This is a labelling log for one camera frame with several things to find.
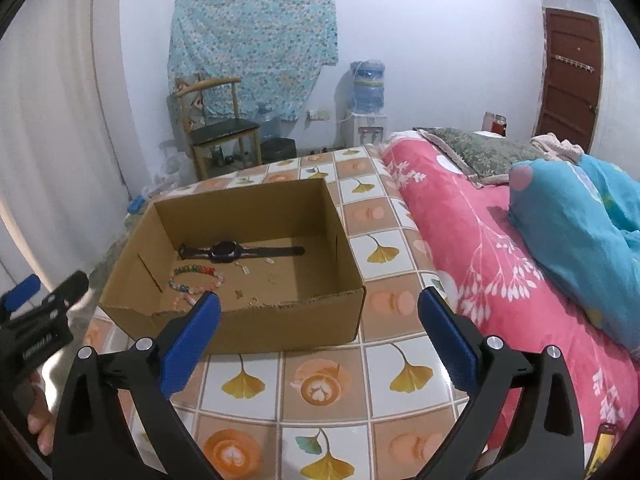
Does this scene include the white curtain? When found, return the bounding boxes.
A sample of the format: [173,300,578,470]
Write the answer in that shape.
[1,0,148,288]

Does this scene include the white water dispenser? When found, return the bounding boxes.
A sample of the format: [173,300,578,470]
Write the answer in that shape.
[342,112,387,148]

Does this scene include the blue pillow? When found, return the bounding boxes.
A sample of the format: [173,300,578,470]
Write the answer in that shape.
[509,155,639,361]

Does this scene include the multicolour bead bracelet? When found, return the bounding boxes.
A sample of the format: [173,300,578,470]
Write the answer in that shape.
[167,263,227,296]

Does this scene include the blue water bottle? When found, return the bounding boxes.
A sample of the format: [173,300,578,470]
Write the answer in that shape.
[350,60,385,114]

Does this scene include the person's left hand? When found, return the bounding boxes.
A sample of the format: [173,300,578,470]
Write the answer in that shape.
[27,370,55,456]

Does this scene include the teal patterned hanging cloth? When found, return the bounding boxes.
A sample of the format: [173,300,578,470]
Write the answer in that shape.
[167,0,338,122]

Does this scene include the brown wooden door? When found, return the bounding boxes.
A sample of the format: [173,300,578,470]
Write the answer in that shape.
[536,8,603,151]

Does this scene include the pink floral blanket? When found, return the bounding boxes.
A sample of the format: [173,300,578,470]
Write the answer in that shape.
[380,131,639,448]

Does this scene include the black waste bin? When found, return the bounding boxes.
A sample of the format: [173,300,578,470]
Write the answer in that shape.
[260,138,297,164]

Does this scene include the brown cardboard box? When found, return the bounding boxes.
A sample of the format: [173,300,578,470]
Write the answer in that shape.
[99,179,366,356]

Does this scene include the black wristwatch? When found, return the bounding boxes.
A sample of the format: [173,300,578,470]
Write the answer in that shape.
[178,240,306,263]

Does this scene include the green patterned pillow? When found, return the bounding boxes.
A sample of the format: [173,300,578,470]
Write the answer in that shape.
[414,128,548,188]

